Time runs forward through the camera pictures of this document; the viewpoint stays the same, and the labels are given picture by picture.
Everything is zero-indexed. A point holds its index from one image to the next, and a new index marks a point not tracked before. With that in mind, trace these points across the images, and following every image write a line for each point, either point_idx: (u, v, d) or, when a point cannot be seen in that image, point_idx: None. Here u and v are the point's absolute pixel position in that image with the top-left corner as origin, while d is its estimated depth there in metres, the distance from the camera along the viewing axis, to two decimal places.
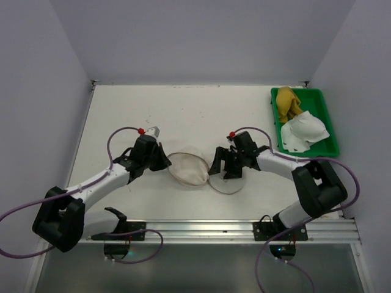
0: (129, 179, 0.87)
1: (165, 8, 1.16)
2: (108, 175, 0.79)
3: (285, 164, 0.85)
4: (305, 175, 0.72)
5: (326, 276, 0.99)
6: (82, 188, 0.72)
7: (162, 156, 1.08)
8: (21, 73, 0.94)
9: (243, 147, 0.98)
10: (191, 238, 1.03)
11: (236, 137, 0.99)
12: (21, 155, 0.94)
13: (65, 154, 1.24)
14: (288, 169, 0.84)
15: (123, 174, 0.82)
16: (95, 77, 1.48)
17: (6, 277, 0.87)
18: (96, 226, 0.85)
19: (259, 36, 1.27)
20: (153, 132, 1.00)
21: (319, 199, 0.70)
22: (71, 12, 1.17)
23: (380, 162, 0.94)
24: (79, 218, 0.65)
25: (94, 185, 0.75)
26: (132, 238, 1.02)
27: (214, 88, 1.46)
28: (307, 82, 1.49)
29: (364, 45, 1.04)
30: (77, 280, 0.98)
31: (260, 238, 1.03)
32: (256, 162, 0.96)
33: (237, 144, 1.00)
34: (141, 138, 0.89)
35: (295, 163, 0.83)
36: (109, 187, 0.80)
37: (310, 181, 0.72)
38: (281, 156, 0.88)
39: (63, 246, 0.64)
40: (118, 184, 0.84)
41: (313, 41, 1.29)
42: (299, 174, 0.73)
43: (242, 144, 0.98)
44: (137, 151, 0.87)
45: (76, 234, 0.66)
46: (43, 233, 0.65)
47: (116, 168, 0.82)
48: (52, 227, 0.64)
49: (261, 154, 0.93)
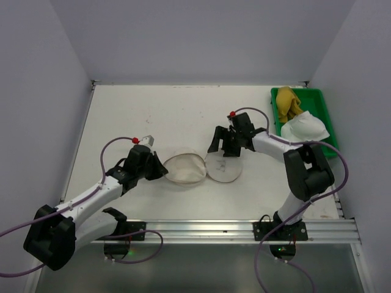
0: (123, 191, 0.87)
1: (165, 8, 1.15)
2: (100, 190, 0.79)
3: (278, 146, 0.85)
4: (295, 158, 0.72)
5: (325, 276, 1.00)
6: (73, 206, 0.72)
7: (158, 164, 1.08)
8: (21, 74, 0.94)
9: (241, 127, 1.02)
10: (192, 238, 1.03)
11: (234, 118, 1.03)
12: (21, 156, 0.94)
13: (65, 155, 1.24)
14: (280, 151, 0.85)
15: (115, 187, 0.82)
16: (95, 77, 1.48)
17: (7, 278, 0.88)
18: (94, 232, 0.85)
19: (259, 36, 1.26)
20: (147, 141, 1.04)
21: (307, 182, 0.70)
22: (71, 12, 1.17)
23: (380, 162, 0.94)
24: (69, 237, 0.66)
25: (85, 201, 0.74)
26: (132, 238, 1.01)
27: (214, 88, 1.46)
28: (308, 82, 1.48)
29: (365, 44, 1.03)
30: (79, 280, 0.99)
31: (260, 237, 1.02)
32: (251, 143, 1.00)
33: (234, 124, 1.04)
34: (135, 148, 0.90)
35: (289, 146, 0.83)
36: (101, 202, 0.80)
37: (300, 165, 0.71)
38: (275, 138, 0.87)
39: (54, 263, 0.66)
40: (112, 196, 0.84)
41: (314, 41, 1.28)
42: (289, 157, 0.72)
43: (239, 125, 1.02)
44: (131, 162, 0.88)
45: (66, 251, 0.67)
46: (35, 251, 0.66)
47: (109, 182, 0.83)
48: (44, 246, 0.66)
49: (257, 136, 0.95)
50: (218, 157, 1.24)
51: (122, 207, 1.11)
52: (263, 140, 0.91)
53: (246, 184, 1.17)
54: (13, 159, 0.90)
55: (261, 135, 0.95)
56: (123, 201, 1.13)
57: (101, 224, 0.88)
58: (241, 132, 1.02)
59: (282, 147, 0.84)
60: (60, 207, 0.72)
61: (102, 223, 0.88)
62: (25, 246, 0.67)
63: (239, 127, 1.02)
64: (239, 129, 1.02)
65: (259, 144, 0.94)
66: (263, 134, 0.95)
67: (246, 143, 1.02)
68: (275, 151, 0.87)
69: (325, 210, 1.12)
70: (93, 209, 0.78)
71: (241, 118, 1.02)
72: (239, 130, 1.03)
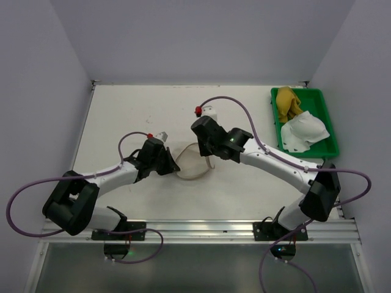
0: (136, 178, 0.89)
1: (165, 7, 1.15)
2: (120, 170, 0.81)
3: (291, 172, 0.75)
4: (320, 193, 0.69)
5: (327, 277, 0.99)
6: (97, 175, 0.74)
7: (170, 160, 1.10)
8: (21, 74, 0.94)
9: (211, 136, 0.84)
10: (192, 238, 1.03)
11: (201, 126, 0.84)
12: (21, 155, 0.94)
13: (66, 155, 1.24)
14: (292, 177, 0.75)
15: (132, 172, 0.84)
16: (95, 77, 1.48)
17: (7, 277, 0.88)
18: (101, 220, 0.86)
19: (259, 36, 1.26)
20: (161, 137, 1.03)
21: (327, 209, 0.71)
22: (71, 11, 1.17)
23: (381, 162, 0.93)
24: (91, 201, 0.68)
25: (107, 174, 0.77)
26: (132, 238, 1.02)
27: (214, 88, 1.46)
28: (308, 82, 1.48)
29: (364, 45, 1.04)
30: (79, 280, 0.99)
31: (260, 237, 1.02)
32: (234, 152, 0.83)
33: (200, 134, 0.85)
34: (149, 140, 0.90)
35: (304, 173, 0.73)
36: (118, 182, 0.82)
37: (324, 196, 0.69)
38: (280, 159, 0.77)
39: (73, 227, 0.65)
40: (126, 181, 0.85)
41: (314, 41, 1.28)
42: (315, 191, 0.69)
43: (208, 133, 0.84)
44: (145, 153, 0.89)
45: (85, 219, 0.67)
46: (54, 214, 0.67)
47: (127, 163, 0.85)
48: (63, 210, 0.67)
49: (247, 148, 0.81)
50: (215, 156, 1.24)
51: (122, 207, 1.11)
52: (258, 157, 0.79)
53: (247, 184, 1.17)
54: (14, 158, 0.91)
55: (250, 148, 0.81)
56: (123, 199, 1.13)
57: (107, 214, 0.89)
58: (214, 141, 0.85)
59: (294, 171, 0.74)
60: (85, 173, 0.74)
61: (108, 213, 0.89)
62: (44, 209, 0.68)
63: (209, 135, 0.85)
64: (209, 138, 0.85)
65: (253, 160, 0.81)
66: (252, 143, 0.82)
67: (228, 154, 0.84)
68: (283, 172, 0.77)
69: None
70: (110, 185, 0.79)
71: (207, 124, 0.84)
72: (209, 138, 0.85)
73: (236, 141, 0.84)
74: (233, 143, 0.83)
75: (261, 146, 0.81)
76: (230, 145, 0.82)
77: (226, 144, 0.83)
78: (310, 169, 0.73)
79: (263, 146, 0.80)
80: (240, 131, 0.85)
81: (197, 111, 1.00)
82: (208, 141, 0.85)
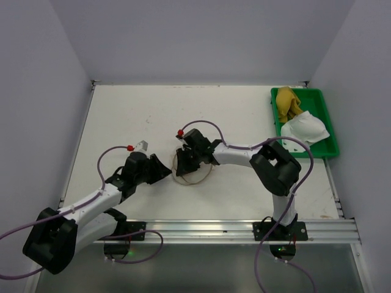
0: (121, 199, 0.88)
1: (165, 7, 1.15)
2: (101, 195, 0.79)
3: (241, 154, 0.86)
4: (262, 162, 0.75)
5: (327, 276, 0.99)
6: (75, 209, 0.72)
7: (156, 168, 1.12)
8: (21, 74, 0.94)
9: (197, 145, 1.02)
10: (192, 238, 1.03)
11: (189, 137, 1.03)
12: (20, 155, 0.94)
13: (66, 155, 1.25)
14: (244, 159, 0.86)
15: (115, 195, 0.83)
16: (95, 77, 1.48)
17: (7, 277, 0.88)
18: (96, 234, 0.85)
19: (259, 35, 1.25)
20: (141, 146, 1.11)
21: (279, 178, 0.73)
22: (70, 11, 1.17)
23: (381, 162, 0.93)
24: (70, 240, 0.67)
25: (87, 205, 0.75)
26: (132, 238, 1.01)
27: (214, 88, 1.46)
28: (308, 82, 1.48)
29: (364, 44, 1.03)
30: (79, 281, 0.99)
31: (259, 238, 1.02)
32: (214, 158, 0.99)
33: (190, 144, 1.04)
34: (131, 156, 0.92)
35: (250, 151, 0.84)
36: (101, 208, 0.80)
37: (266, 165, 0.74)
38: (234, 147, 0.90)
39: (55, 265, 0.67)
40: (110, 204, 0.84)
41: (314, 40, 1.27)
42: (256, 161, 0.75)
43: (195, 142, 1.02)
44: (128, 170, 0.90)
45: (66, 254, 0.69)
46: (34, 253, 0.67)
47: (109, 187, 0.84)
48: (43, 251, 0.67)
49: (217, 149, 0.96)
50: None
51: (122, 207, 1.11)
52: (222, 151, 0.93)
53: (247, 184, 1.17)
54: (14, 159, 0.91)
55: (219, 148, 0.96)
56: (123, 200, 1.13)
57: (99, 226, 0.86)
58: (199, 149, 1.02)
59: (244, 153, 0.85)
60: (62, 210, 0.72)
61: (102, 224, 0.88)
62: (24, 248, 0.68)
63: (195, 144, 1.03)
64: (195, 147, 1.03)
65: (222, 156, 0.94)
66: (221, 144, 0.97)
67: (209, 159, 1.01)
68: (240, 159, 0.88)
69: (325, 210, 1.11)
70: (94, 213, 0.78)
71: (194, 135, 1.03)
72: (195, 147, 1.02)
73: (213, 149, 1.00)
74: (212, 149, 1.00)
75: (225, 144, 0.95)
76: (209, 152, 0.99)
77: (206, 151, 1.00)
78: (253, 147, 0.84)
79: (225, 143, 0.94)
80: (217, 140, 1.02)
81: (179, 133, 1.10)
82: (195, 149, 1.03)
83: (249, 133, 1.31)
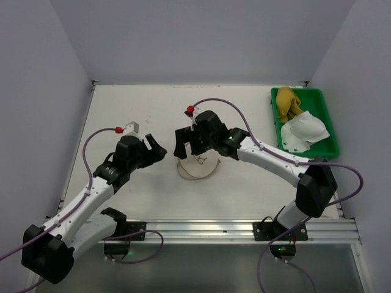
0: (115, 189, 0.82)
1: (165, 8, 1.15)
2: (88, 196, 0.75)
3: (281, 165, 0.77)
4: (311, 184, 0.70)
5: (325, 276, 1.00)
6: (60, 223, 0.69)
7: (151, 152, 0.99)
8: (21, 74, 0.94)
9: (212, 132, 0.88)
10: (192, 237, 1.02)
11: (205, 121, 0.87)
12: (21, 155, 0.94)
13: (66, 155, 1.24)
14: (283, 171, 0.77)
15: (105, 190, 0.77)
16: (95, 77, 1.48)
17: (8, 278, 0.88)
18: (93, 238, 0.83)
19: (261, 35, 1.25)
20: (132, 128, 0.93)
21: (320, 202, 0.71)
22: (71, 11, 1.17)
23: (381, 162, 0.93)
24: (60, 254, 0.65)
25: (73, 213, 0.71)
26: (132, 238, 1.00)
27: (214, 88, 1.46)
28: (308, 82, 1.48)
29: (364, 44, 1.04)
30: (79, 281, 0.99)
31: (260, 238, 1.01)
32: (233, 151, 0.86)
33: (204, 129, 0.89)
34: (121, 141, 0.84)
35: (295, 166, 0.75)
36: (93, 208, 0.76)
37: (314, 189, 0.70)
38: (272, 154, 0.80)
39: (54, 276, 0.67)
40: (105, 198, 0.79)
41: (314, 41, 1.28)
42: (305, 184, 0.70)
43: (211, 129, 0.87)
44: (120, 156, 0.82)
45: (63, 265, 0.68)
46: (32, 266, 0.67)
47: (96, 182, 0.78)
48: (40, 264, 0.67)
49: (244, 145, 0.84)
50: (212, 155, 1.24)
51: (123, 207, 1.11)
52: (253, 152, 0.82)
53: (247, 184, 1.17)
54: (15, 159, 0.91)
55: (246, 144, 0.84)
56: (123, 200, 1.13)
57: (98, 229, 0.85)
58: (215, 138, 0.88)
59: (286, 166, 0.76)
60: (47, 225, 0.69)
61: (100, 228, 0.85)
62: (22, 263, 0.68)
63: (212, 130, 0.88)
64: (211, 134, 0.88)
65: (248, 155, 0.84)
66: (248, 140, 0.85)
67: (228, 152, 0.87)
68: (275, 167, 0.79)
69: (325, 210, 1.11)
70: (86, 217, 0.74)
71: (212, 119, 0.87)
72: (211, 135, 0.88)
73: (236, 139, 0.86)
74: (233, 141, 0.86)
75: (255, 142, 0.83)
76: (228, 143, 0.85)
77: (225, 143, 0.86)
78: (301, 163, 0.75)
79: (258, 142, 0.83)
80: (239, 130, 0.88)
81: (189, 110, 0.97)
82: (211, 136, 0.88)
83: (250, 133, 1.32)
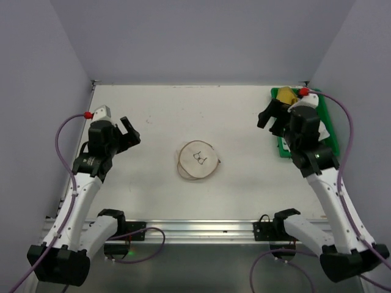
0: (102, 176, 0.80)
1: (165, 8, 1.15)
2: (77, 197, 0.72)
3: (343, 227, 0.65)
4: (354, 266, 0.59)
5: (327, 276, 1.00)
6: (59, 234, 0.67)
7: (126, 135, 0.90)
8: (19, 74, 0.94)
9: (301, 134, 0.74)
10: (195, 237, 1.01)
11: (302, 118, 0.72)
12: (20, 155, 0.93)
13: (68, 156, 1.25)
14: (340, 231, 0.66)
15: (92, 184, 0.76)
16: (95, 77, 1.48)
17: (10, 278, 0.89)
18: (101, 238, 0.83)
19: (261, 35, 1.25)
20: (104, 113, 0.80)
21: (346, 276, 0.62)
22: (71, 13, 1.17)
23: (381, 162, 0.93)
24: (74, 260, 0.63)
25: (69, 219, 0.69)
26: (132, 238, 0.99)
27: (214, 88, 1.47)
28: (308, 82, 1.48)
29: (365, 44, 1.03)
30: None
31: (260, 238, 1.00)
32: (308, 166, 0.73)
33: (297, 124, 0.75)
34: (92, 126, 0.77)
35: (357, 242, 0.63)
36: (86, 207, 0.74)
37: (353, 268, 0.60)
38: (344, 208, 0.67)
39: (77, 280, 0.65)
40: (93, 193, 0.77)
41: (314, 41, 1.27)
42: (349, 260, 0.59)
43: (303, 132, 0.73)
44: (95, 142, 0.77)
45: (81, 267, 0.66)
46: (51, 279, 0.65)
47: (80, 180, 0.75)
48: (58, 275, 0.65)
49: (325, 175, 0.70)
50: (211, 152, 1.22)
51: (123, 207, 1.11)
52: (327, 190, 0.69)
53: (247, 184, 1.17)
54: (16, 161, 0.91)
55: (328, 176, 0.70)
56: (123, 200, 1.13)
57: (103, 229, 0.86)
58: (299, 144, 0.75)
59: (347, 231, 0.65)
60: (47, 240, 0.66)
61: (104, 227, 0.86)
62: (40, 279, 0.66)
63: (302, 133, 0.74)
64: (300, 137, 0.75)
65: (319, 189, 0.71)
66: (333, 172, 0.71)
67: (302, 164, 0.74)
68: (335, 220, 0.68)
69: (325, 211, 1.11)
70: (82, 219, 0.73)
71: (311, 122, 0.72)
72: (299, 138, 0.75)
73: (322, 161, 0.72)
74: (316, 158, 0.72)
75: (338, 183, 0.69)
76: (310, 157, 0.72)
77: (307, 154, 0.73)
78: (364, 241, 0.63)
79: (340, 187, 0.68)
80: (332, 152, 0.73)
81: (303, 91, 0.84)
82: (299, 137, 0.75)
83: (250, 133, 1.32)
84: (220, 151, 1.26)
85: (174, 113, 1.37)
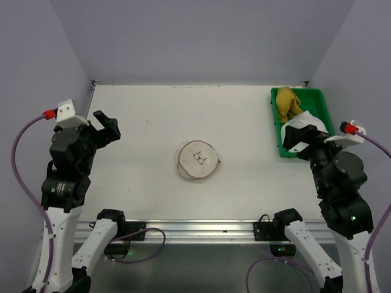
0: (80, 202, 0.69)
1: (165, 8, 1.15)
2: (56, 239, 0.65)
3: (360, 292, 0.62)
4: None
5: None
6: (47, 281, 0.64)
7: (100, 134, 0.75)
8: (19, 73, 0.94)
9: (339, 188, 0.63)
10: (193, 237, 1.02)
11: (346, 175, 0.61)
12: (19, 155, 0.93)
13: None
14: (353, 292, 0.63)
15: (69, 220, 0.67)
16: (95, 77, 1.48)
17: (10, 279, 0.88)
18: (101, 247, 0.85)
19: (261, 35, 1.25)
20: (72, 112, 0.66)
21: None
22: (71, 13, 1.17)
23: (382, 162, 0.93)
24: None
25: (53, 266, 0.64)
26: (132, 238, 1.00)
27: (214, 88, 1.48)
28: (308, 82, 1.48)
29: (365, 44, 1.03)
30: None
31: (260, 237, 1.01)
32: (339, 223, 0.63)
33: (337, 177, 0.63)
34: (55, 146, 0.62)
35: None
36: (69, 241, 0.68)
37: None
38: (366, 274, 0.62)
39: None
40: (73, 224, 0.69)
41: (314, 41, 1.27)
42: None
43: (343, 188, 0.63)
44: (63, 164, 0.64)
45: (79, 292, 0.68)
46: None
47: (54, 217, 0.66)
48: None
49: (355, 238, 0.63)
50: (211, 152, 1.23)
51: (123, 207, 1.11)
52: (353, 254, 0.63)
53: (247, 184, 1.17)
54: (16, 162, 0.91)
55: (359, 239, 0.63)
56: (123, 200, 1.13)
57: (102, 237, 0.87)
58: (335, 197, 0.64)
59: None
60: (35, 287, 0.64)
61: (103, 235, 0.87)
62: None
63: (342, 187, 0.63)
64: (337, 190, 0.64)
65: (344, 248, 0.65)
66: (365, 236, 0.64)
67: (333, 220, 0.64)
68: (350, 281, 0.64)
69: None
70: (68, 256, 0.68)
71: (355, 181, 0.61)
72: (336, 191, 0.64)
73: (357, 222, 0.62)
74: (352, 219, 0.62)
75: (367, 249, 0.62)
76: (345, 216, 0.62)
77: (343, 212, 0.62)
78: None
79: (368, 256, 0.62)
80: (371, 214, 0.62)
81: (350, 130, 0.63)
82: (335, 190, 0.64)
83: (250, 133, 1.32)
84: (220, 151, 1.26)
85: (174, 113, 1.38)
